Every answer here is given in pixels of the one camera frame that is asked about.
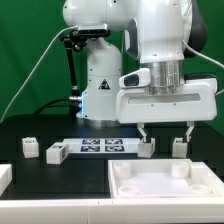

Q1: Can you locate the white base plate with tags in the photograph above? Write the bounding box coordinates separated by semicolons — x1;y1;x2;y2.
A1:
63;138;140;154

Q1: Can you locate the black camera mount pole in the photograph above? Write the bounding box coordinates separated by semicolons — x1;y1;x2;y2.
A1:
59;34;86;116

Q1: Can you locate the white left obstacle wall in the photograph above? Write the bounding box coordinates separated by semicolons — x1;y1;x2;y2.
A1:
0;164;12;196

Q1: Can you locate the white square tabletop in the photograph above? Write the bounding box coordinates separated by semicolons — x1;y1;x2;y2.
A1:
108;159;224;199

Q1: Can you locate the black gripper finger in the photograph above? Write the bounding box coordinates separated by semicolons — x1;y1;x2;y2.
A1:
185;121;195;143
137;123;147;142

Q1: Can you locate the white cable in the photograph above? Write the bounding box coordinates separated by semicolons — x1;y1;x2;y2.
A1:
0;25;80;124

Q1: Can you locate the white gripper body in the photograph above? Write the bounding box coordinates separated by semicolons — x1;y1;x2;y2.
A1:
116;79;217;124

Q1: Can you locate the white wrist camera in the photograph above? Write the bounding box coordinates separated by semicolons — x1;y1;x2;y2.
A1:
119;68;151;89

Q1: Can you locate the black cable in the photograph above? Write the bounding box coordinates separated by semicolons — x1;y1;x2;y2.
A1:
33;97;73;116

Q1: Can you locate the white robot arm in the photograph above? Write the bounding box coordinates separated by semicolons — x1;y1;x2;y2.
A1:
63;0;217;131

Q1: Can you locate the grey mounted camera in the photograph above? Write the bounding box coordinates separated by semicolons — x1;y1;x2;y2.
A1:
78;24;110;37

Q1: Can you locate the white front obstacle wall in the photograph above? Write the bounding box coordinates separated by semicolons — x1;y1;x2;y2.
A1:
0;198;224;224

